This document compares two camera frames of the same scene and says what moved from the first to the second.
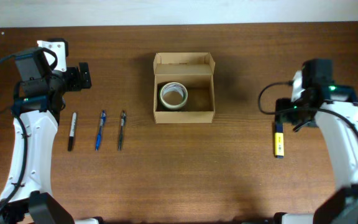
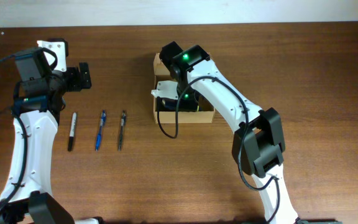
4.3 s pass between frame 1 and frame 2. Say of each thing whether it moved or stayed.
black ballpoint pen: stayed
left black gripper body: stayed
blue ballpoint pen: stayed
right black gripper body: moved
